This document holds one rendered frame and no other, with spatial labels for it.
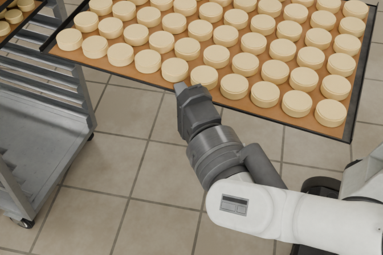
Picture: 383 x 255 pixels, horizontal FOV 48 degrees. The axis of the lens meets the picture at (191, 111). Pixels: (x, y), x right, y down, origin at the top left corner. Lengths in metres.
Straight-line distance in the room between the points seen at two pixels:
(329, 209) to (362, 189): 0.56
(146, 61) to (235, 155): 0.27
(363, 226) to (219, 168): 0.22
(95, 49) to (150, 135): 1.16
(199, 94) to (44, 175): 1.15
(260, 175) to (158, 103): 1.51
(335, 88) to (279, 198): 0.29
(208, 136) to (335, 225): 0.23
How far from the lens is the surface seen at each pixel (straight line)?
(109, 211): 1.78
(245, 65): 0.79
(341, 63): 0.84
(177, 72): 0.78
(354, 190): 1.13
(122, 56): 0.82
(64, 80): 1.68
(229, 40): 0.85
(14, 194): 1.54
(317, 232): 0.55
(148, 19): 0.90
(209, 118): 0.68
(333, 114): 0.75
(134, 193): 1.81
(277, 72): 0.79
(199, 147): 0.65
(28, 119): 1.95
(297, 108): 0.74
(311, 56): 0.84
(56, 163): 1.77
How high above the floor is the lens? 1.56
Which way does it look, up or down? 50 degrees down
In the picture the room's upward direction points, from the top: straight up
